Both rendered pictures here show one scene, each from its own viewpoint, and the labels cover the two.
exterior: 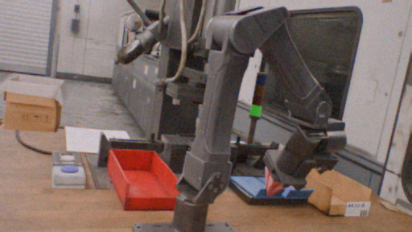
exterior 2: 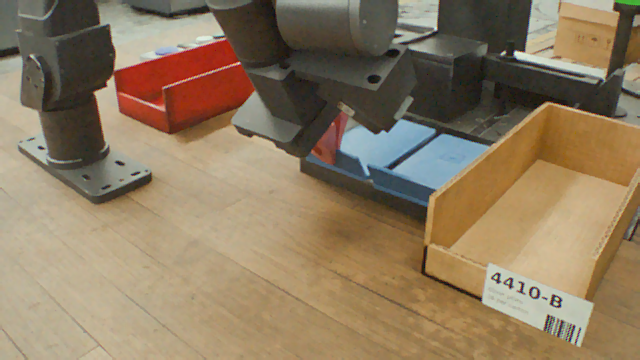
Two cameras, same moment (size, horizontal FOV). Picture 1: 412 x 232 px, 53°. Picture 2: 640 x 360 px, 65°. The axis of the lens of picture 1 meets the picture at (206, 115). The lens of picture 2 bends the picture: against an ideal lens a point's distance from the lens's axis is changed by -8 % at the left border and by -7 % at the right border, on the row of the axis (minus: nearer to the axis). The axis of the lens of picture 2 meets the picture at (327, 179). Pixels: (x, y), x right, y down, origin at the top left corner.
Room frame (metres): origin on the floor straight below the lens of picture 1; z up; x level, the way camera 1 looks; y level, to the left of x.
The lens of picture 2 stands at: (0.74, -0.58, 1.16)
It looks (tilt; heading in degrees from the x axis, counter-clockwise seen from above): 29 degrees down; 62
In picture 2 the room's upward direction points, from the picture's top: straight up
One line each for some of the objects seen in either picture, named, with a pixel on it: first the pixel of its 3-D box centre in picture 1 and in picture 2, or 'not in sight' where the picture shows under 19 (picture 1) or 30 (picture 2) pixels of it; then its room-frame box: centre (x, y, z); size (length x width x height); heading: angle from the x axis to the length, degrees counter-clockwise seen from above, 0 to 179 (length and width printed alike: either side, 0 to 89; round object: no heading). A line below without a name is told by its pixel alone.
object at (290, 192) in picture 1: (284, 184); (441, 158); (1.04, -0.23, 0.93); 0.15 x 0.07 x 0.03; 25
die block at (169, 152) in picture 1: (196, 156); (402, 69); (1.16, 0.01, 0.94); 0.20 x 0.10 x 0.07; 113
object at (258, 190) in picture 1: (256, 183); (371, 134); (1.01, -0.15, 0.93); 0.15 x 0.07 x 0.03; 24
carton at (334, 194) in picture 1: (319, 185); (560, 201); (1.09, -0.33, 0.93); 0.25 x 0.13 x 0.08; 23
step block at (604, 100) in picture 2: (265, 155); (587, 102); (1.29, -0.21, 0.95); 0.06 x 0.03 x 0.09; 113
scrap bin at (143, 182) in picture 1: (141, 176); (215, 75); (0.93, 0.13, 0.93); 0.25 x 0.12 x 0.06; 23
